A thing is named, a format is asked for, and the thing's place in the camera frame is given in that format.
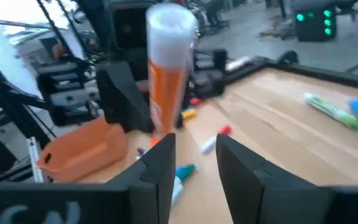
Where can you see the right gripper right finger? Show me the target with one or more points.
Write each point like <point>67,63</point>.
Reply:
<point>259,199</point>

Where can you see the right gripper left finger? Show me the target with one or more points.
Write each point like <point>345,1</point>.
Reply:
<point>135,199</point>

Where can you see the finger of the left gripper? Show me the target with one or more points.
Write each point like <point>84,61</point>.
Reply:
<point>123,99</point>
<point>191,87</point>

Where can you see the red highlighter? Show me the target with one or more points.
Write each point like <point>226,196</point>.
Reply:
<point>195,101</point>

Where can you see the orange marker white cap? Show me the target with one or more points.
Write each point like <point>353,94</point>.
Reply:
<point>166,87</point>

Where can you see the green marker white cap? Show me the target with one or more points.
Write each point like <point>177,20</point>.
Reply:
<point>332,112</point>

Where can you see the yellow highlighter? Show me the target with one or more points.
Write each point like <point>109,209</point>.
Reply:
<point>189,114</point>

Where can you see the small blue object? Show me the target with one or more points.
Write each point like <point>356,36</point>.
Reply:
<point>141,151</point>

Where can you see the light blue cap fine marker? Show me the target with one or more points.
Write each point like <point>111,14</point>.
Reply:
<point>179,171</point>

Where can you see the teal cap fine marker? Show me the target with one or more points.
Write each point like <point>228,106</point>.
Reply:
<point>187,171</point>

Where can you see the red cap fine marker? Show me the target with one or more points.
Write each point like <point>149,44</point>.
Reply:
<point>211,143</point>

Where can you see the orange plastic bin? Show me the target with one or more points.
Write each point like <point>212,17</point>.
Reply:
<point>82,152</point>

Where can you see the black computer case green lights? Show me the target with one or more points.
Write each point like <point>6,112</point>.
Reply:
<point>315,23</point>

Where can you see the silver aluminium bracket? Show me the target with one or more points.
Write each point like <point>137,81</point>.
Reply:
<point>33,155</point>

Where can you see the black frame clamp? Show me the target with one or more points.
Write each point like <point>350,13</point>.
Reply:
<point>287,57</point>

